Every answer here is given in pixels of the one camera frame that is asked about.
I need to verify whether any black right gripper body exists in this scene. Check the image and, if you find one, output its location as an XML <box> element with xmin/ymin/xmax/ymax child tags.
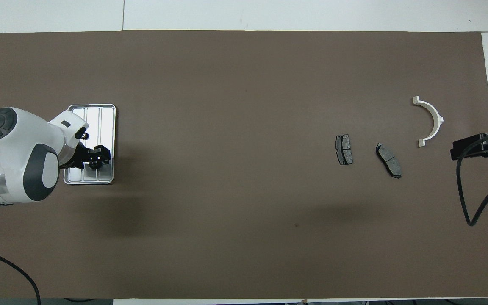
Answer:
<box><xmin>451</xmin><ymin>121</ymin><xmax>488</xmax><ymax>161</ymax></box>

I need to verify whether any white curved plastic bracket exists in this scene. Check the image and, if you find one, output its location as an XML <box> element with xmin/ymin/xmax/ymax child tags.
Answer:
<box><xmin>413</xmin><ymin>96</ymin><xmax>444</xmax><ymax>147</ymax></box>

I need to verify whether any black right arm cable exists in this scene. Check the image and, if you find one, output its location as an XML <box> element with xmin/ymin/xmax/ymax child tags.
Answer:
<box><xmin>456</xmin><ymin>133</ymin><xmax>488</xmax><ymax>226</ymax></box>

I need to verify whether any rectangular grey brake pad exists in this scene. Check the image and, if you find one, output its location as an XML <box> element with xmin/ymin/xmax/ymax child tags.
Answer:
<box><xmin>335</xmin><ymin>134</ymin><xmax>353</xmax><ymax>166</ymax></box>

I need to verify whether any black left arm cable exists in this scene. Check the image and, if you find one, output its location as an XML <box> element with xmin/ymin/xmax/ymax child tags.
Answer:
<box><xmin>0</xmin><ymin>146</ymin><xmax>41</xmax><ymax>305</ymax></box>

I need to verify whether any silver metal tray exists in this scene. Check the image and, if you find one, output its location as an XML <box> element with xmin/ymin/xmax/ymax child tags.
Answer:
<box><xmin>63</xmin><ymin>104</ymin><xmax>116</xmax><ymax>185</ymax></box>

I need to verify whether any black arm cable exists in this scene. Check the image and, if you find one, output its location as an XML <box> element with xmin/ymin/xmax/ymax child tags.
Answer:
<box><xmin>0</xmin><ymin>146</ymin><xmax>41</xmax><ymax>305</ymax></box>
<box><xmin>456</xmin><ymin>133</ymin><xmax>488</xmax><ymax>226</ymax></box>

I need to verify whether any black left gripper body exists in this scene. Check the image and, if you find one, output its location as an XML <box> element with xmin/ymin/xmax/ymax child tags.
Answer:
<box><xmin>60</xmin><ymin>142</ymin><xmax>100</xmax><ymax>170</ymax></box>

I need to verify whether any elongated grey brake pad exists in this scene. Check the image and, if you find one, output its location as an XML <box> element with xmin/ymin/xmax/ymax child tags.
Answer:
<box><xmin>375</xmin><ymin>143</ymin><xmax>402</xmax><ymax>179</ymax></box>

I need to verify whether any brown table mat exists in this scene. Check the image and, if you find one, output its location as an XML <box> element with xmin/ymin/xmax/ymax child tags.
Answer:
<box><xmin>0</xmin><ymin>30</ymin><xmax>488</xmax><ymax>299</ymax></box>

